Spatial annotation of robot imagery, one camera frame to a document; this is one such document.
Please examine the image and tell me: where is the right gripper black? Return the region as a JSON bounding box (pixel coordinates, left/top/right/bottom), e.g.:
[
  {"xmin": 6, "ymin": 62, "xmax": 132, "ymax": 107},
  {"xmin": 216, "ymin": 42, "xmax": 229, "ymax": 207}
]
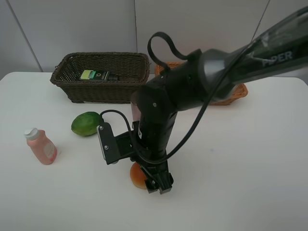
[{"xmin": 113, "ymin": 105, "xmax": 178, "ymax": 195}]

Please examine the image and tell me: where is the red orange peach fruit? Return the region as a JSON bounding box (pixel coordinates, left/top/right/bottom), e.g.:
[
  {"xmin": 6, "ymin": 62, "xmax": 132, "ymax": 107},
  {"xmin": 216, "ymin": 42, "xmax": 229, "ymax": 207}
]
[{"xmin": 130, "ymin": 163, "xmax": 147, "ymax": 190}]

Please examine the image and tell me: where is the translucent purple plastic cup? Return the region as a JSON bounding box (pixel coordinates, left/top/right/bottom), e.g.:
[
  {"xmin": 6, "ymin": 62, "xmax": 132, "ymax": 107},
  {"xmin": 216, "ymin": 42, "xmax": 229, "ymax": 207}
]
[{"xmin": 130, "ymin": 92, "xmax": 141, "ymax": 122}]

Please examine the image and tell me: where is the green lime fruit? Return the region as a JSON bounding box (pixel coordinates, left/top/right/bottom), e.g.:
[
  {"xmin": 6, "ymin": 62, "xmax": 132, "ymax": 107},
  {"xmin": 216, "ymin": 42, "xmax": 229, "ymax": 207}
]
[{"xmin": 71, "ymin": 112, "xmax": 101, "ymax": 137}]

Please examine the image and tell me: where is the pink bottle white cap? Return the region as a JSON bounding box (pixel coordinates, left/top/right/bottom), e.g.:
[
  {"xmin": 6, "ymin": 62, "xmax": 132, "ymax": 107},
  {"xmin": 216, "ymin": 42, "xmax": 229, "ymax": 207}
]
[{"xmin": 24, "ymin": 128, "xmax": 57, "ymax": 165}]

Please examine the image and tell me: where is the black pump bottle green label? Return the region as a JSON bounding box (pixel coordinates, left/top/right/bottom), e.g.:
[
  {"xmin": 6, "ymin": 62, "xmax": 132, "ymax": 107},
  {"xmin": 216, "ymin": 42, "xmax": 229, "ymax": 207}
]
[{"xmin": 79, "ymin": 70, "xmax": 119, "ymax": 81}]

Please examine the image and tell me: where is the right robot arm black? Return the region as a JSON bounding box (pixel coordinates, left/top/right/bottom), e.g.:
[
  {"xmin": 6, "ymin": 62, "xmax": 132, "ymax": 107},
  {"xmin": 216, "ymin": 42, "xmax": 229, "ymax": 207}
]
[{"xmin": 99, "ymin": 7, "xmax": 308, "ymax": 193}]

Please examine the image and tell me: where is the orange wicker basket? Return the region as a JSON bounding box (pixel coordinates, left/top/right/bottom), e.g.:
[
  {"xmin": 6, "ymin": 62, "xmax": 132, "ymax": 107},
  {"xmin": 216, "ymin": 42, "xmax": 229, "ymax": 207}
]
[{"xmin": 155, "ymin": 62, "xmax": 248, "ymax": 106}]

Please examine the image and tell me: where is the dark brown wicker basket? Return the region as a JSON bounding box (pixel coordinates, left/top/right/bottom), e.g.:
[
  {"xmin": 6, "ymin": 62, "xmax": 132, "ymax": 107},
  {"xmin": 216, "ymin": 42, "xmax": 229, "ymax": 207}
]
[{"xmin": 50, "ymin": 52, "xmax": 150, "ymax": 104}]

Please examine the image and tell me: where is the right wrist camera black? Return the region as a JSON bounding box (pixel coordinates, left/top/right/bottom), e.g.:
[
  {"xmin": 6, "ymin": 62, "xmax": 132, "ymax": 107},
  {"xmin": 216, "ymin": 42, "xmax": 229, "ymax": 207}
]
[{"xmin": 97, "ymin": 122, "xmax": 120, "ymax": 165}]

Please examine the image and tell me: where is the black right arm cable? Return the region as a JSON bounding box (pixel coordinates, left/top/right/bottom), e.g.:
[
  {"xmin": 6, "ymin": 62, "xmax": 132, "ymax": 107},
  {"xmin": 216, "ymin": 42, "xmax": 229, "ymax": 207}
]
[{"xmin": 100, "ymin": 31, "xmax": 256, "ymax": 166}]

